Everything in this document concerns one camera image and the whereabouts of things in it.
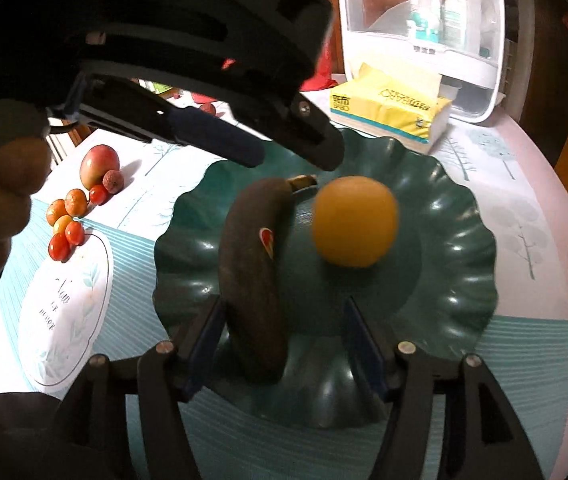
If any red yellow apple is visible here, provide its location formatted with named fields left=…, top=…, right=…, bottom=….
left=79, top=144, right=120, bottom=190

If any small red tomato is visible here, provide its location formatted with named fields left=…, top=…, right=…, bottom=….
left=89, top=184, right=110, bottom=206

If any small orange mandarin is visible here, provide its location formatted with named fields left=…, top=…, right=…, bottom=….
left=65, top=188, right=88, bottom=218

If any small orange kumquat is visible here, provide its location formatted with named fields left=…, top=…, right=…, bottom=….
left=45, top=198, right=67, bottom=226

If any large yellow orange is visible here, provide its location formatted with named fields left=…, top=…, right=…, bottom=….
left=311, top=176, right=400, bottom=269

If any overripe dark brown banana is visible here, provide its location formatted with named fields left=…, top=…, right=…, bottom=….
left=218, top=174, right=317, bottom=385

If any red cherry tomato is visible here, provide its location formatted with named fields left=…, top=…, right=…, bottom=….
left=48, top=233, right=71, bottom=262
left=65, top=221, right=86, bottom=247

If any yellow orange kumquat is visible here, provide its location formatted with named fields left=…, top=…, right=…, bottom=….
left=53, top=214, right=74, bottom=235

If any red yogurt multipack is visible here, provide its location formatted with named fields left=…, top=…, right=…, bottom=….
left=191, top=40, right=337, bottom=106

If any brown lychee near apple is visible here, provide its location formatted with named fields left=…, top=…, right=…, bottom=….
left=102, top=169, right=126, bottom=195

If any lone brown lychee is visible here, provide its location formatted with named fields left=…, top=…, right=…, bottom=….
left=199, top=103, right=217, bottom=116

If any yellow tissue pack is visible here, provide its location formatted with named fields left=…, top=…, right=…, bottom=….
left=329, top=63, right=453, bottom=154

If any dark green scalloped plate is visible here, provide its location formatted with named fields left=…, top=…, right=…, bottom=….
left=154, top=129, right=498, bottom=429

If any white plastic storage case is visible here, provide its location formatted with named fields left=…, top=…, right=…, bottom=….
left=339, top=0, right=505, bottom=124

